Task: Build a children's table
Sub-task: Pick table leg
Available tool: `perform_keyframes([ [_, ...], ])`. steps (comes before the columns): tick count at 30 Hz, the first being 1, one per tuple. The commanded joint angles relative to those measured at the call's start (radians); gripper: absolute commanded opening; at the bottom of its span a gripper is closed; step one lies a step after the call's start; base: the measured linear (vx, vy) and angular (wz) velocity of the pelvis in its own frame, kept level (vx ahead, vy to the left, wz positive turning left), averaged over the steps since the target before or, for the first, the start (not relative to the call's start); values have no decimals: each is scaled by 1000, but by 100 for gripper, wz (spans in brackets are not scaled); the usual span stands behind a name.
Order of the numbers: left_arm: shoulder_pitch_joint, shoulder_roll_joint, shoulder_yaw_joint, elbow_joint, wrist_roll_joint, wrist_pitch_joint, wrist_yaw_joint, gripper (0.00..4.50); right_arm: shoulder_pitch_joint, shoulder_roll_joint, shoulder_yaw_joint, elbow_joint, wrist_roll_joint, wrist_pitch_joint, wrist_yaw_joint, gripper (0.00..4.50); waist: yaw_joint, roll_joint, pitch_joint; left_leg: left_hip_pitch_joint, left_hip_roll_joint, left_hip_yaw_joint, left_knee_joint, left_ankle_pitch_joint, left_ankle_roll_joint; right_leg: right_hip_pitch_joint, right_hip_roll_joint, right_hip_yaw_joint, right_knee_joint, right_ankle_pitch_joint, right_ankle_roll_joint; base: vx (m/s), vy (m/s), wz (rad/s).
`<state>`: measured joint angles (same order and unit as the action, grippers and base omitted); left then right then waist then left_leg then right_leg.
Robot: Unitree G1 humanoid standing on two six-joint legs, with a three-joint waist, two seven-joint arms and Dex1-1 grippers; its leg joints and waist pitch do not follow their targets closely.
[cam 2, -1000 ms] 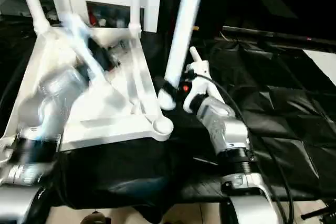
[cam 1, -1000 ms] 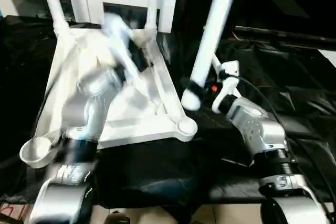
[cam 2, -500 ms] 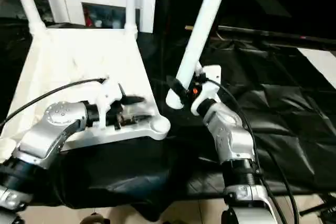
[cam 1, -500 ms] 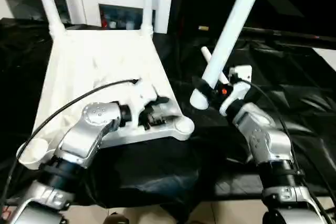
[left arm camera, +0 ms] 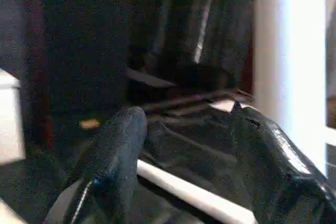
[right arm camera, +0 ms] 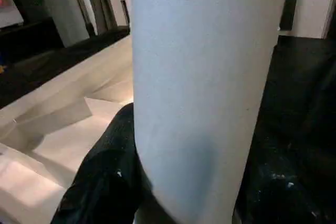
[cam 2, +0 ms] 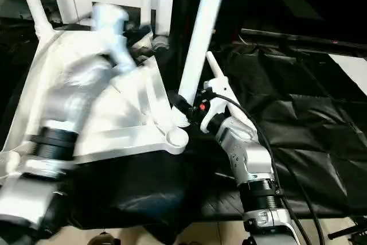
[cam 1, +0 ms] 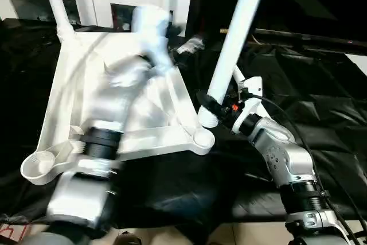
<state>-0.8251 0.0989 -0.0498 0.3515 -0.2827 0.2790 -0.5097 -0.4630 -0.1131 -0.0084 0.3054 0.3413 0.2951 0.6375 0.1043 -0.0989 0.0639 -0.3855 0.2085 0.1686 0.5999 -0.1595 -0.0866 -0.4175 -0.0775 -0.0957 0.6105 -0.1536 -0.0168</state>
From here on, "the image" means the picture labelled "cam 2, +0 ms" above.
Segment white plastic table top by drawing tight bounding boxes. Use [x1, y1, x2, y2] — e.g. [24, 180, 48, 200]
[0, 29, 190, 182]

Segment black mat cloth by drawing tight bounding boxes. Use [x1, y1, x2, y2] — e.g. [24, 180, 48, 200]
[0, 15, 367, 237]

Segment dark rounded robot foot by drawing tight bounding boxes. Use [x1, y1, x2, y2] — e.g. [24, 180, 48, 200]
[88, 230, 120, 245]

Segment white flat board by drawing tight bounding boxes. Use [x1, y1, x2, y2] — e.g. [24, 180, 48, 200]
[328, 54, 367, 96]

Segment black tripod leg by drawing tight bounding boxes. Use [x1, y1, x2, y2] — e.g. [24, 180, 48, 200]
[328, 219, 367, 240]

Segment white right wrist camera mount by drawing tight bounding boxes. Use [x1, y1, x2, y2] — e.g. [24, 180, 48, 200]
[200, 77, 230, 134]

